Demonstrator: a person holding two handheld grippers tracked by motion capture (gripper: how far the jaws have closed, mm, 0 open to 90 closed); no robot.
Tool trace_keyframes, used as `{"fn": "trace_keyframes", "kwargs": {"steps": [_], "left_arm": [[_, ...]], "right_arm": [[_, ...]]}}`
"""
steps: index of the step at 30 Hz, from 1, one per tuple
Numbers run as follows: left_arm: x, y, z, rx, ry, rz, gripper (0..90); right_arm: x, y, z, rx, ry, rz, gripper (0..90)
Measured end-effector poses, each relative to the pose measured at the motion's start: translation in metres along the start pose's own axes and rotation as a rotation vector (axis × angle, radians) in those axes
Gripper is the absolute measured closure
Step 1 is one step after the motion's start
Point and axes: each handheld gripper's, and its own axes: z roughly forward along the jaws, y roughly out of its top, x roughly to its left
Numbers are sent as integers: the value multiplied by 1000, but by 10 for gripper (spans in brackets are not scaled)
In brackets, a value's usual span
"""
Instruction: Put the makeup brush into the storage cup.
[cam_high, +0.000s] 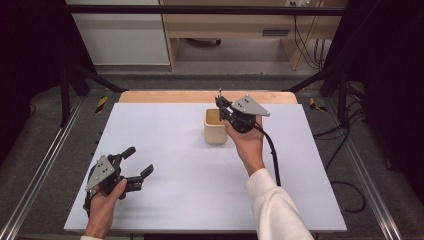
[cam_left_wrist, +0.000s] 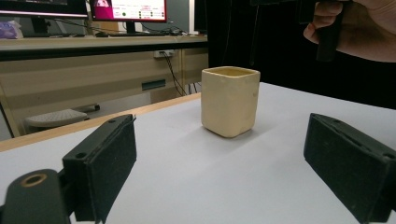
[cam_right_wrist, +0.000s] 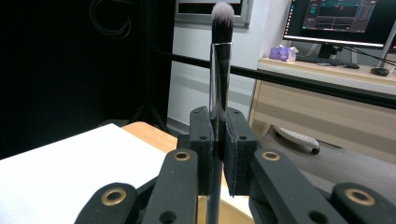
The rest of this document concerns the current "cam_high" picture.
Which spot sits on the person's left hand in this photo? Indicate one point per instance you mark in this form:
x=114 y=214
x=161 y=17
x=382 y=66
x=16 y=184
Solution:
x=101 y=210

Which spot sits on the black horizontal frame bar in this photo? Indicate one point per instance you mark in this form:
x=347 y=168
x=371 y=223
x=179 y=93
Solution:
x=200 y=9

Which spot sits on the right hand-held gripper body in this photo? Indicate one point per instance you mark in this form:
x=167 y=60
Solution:
x=248 y=108

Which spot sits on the light wooden desk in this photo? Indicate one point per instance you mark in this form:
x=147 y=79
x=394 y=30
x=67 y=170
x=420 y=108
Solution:
x=230 y=23

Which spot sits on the yellow clamp left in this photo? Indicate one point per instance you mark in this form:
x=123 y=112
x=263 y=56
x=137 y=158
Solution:
x=101 y=104

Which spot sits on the yellow clamp right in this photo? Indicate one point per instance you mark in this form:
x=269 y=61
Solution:
x=315 y=105

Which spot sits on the aluminium floor rail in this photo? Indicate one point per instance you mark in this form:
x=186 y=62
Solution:
x=43 y=166
x=366 y=180

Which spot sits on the white cabinet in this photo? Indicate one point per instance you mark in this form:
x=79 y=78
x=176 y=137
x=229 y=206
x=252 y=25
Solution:
x=123 y=36

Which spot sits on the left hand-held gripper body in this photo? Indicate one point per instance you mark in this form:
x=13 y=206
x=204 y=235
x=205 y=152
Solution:
x=101 y=173

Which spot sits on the white board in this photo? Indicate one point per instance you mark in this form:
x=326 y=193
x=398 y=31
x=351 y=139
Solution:
x=180 y=186

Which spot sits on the black pen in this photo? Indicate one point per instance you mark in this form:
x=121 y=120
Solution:
x=220 y=91

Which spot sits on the white power strip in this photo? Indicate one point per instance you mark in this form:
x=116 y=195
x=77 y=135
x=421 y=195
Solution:
x=301 y=2

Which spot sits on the person's right hand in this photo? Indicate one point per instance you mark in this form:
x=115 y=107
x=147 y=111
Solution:
x=250 y=143

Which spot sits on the black curtain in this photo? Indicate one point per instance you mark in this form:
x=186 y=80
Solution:
x=390 y=83
x=30 y=50

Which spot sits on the black metal stand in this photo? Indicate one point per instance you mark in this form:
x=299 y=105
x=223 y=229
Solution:
x=65 y=96
x=341 y=96

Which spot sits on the square wooden pen holder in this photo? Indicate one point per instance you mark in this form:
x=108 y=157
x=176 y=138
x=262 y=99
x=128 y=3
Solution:
x=215 y=133

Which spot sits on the yellow clamp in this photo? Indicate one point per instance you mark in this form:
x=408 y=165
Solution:
x=101 y=104
x=315 y=105

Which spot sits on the wooden table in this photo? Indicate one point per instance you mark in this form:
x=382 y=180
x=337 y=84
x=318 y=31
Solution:
x=173 y=97

